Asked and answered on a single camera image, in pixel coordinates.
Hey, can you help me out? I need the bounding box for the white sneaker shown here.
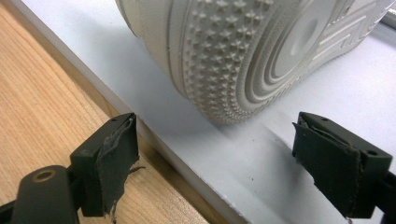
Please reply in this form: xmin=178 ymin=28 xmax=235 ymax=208
xmin=115 ymin=0 xmax=396 ymax=126

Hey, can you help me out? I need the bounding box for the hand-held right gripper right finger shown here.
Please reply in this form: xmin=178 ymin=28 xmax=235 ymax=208
xmin=291 ymin=111 xmax=394 ymax=219

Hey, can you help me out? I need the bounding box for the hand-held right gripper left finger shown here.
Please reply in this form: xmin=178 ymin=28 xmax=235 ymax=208
xmin=69 ymin=112 xmax=146 ymax=218

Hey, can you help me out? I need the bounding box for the pale grey board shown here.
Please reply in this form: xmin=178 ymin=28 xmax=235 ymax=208
xmin=12 ymin=0 xmax=396 ymax=224

